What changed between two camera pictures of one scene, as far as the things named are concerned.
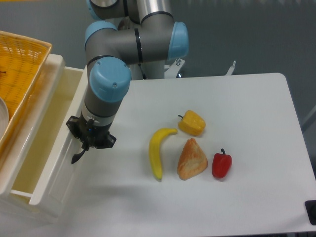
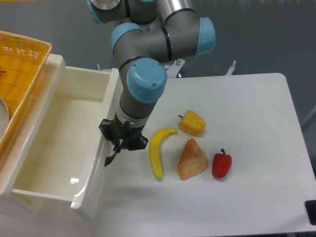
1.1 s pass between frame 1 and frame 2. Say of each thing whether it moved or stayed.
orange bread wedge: stayed
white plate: stayed
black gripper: moved
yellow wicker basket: stayed
